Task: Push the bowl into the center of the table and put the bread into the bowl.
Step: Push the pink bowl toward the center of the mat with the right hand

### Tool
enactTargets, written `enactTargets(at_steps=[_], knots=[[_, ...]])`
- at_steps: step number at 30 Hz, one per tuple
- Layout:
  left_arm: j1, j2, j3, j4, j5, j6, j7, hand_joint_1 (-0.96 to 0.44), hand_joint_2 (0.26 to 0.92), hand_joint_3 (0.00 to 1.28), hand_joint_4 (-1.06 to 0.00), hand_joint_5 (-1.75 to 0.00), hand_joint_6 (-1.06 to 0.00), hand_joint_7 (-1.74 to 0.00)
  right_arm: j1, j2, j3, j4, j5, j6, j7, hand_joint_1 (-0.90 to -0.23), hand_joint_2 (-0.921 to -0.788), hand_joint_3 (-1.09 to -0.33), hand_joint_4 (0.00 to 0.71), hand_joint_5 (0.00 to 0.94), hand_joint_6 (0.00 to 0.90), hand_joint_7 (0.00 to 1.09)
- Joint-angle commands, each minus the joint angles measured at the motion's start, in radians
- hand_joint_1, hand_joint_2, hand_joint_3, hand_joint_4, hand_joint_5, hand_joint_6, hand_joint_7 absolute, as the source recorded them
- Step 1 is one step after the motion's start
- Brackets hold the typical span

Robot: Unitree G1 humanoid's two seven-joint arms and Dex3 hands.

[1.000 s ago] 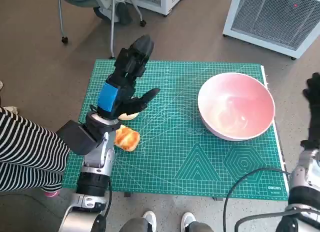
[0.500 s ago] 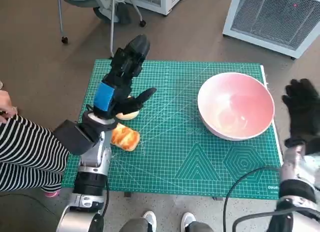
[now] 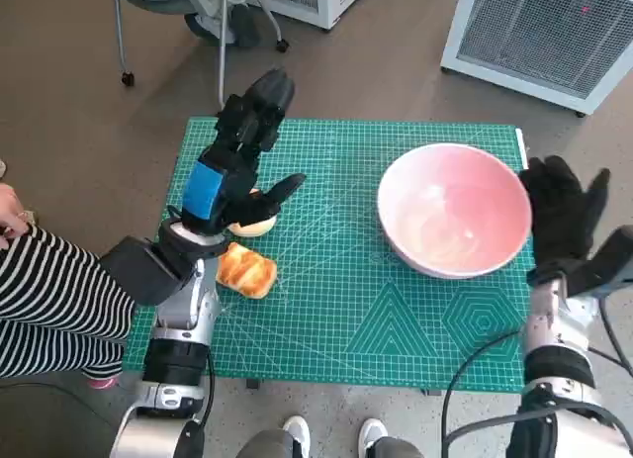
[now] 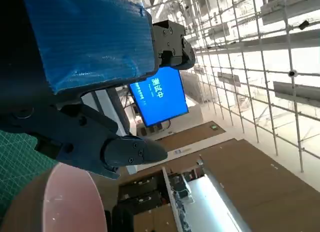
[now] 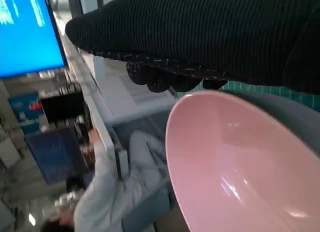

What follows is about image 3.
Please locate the person's hand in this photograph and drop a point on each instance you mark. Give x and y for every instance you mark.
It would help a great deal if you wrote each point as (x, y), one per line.
(12, 215)

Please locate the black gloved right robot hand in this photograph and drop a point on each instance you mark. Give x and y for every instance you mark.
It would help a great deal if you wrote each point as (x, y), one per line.
(559, 210)

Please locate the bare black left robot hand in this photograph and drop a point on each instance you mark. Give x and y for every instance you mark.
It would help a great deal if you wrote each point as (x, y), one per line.
(232, 181)

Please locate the round toy bread bun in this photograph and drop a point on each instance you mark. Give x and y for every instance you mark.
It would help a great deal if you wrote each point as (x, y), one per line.
(257, 228)

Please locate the oblong braided toy bread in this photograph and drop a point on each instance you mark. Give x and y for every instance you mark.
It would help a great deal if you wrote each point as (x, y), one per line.
(247, 272)

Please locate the pink bowl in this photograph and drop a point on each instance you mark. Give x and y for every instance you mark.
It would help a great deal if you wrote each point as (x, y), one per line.
(445, 206)

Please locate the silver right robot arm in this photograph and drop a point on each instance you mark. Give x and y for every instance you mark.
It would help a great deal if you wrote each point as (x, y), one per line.
(554, 324)

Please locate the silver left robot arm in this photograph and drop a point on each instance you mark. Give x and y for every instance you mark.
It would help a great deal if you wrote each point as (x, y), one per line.
(183, 304)

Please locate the person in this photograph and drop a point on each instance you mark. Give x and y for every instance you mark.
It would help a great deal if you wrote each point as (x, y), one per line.
(49, 300)

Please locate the green cutting mat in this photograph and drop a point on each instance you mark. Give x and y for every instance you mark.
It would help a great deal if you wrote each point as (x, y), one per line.
(336, 280)

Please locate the grey office chair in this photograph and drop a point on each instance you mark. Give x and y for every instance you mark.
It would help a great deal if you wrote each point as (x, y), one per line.
(222, 32)

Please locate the large white mesh cabinet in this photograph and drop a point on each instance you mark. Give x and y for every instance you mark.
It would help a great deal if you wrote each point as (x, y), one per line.
(534, 32)

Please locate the small white mesh cabinet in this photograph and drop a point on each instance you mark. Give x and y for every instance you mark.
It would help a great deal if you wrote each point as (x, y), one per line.
(321, 3)

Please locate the dark table clamp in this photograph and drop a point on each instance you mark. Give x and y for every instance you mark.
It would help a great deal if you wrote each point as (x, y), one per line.
(252, 384)

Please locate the person's white shoe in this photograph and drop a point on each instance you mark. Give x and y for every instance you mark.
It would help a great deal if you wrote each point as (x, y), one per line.
(297, 435)
(371, 435)

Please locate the person's leg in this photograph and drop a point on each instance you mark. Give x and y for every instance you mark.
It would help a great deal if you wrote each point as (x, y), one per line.
(395, 448)
(264, 445)

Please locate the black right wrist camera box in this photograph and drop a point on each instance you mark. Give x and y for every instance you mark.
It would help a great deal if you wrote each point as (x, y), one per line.
(613, 260)

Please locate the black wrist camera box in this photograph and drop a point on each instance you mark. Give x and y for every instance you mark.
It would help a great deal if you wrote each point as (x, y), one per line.
(143, 270)
(613, 260)

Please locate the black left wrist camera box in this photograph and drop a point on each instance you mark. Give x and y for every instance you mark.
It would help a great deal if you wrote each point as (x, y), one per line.
(143, 270)

